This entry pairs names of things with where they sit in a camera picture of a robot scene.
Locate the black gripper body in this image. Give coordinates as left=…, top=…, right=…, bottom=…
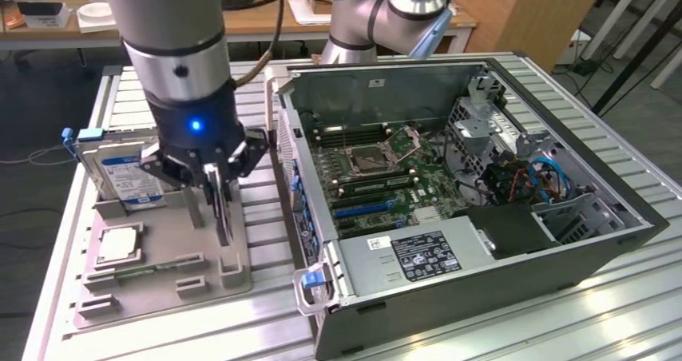
left=145, top=81, right=246, bottom=187

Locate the green graphics card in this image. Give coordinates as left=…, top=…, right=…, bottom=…
left=204, top=165, right=234, bottom=247

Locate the hard disk with blue label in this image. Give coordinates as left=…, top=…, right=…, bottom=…
left=61, top=127, right=180, bottom=212

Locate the silver CPU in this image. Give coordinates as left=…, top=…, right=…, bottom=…
left=99, top=228, right=140, bottom=263

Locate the CPU socket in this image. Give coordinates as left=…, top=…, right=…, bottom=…
left=348, top=145, right=398, bottom=174

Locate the installed RAM stick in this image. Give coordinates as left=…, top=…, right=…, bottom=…
left=340, top=177, right=410, bottom=196

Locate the blue expansion slot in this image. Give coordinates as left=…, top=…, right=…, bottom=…
left=332, top=200, right=398, bottom=220

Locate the green RAM stick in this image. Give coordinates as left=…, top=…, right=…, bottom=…
left=113, top=263, right=185, bottom=280

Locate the metal socket cover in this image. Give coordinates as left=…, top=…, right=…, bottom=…
left=382, top=125, right=425, bottom=165

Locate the green motherboard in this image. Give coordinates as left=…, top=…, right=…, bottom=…
left=308, top=113, right=469, bottom=240

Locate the grey parts rack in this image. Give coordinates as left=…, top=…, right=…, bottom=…
left=70, top=184, right=254, bottom=330

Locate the white paper stack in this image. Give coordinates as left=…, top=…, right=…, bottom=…
left=286, top=0, right=334, bottom=26

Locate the white round dish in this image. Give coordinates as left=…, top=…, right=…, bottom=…
left=75, top=2, right=115, bottom=34

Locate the grey power supply unit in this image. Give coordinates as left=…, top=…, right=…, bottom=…
left=337, top=216, right=499, bottom=296

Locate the wooden desk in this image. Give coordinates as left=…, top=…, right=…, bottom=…
left=0, top=0, right=477, bottom=62

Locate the metal drive cage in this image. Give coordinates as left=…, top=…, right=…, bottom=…
left=444, top=73, right=533, bottom=178

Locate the white box with black top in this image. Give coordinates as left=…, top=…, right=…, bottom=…
left=14, top=1, right=73, bottom=30

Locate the orange object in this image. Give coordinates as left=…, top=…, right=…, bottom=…
left=2, top=7, right=27, bottom=30

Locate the black open PC case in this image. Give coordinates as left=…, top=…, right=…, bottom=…
left=262, top=57, right=671, bottom=361

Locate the wooden cabinet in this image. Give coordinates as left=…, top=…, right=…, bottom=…
left=452, top=0, right=608, bottom=73

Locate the grey floor cable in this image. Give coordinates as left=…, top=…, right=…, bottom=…
left=0, top=145, right=75, bottom=166

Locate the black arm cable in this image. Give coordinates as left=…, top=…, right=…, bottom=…
left=233, top=0, right=309, bottom=87

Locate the red wire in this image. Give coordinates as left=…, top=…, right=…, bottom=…
left=508, top=169, right=533, bottom=202

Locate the blue wire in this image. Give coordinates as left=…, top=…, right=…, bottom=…
left=529, top=157, right=573, bottom=202

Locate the white table frame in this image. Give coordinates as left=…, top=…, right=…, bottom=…
left=579, top=0, right=682, bottom=90

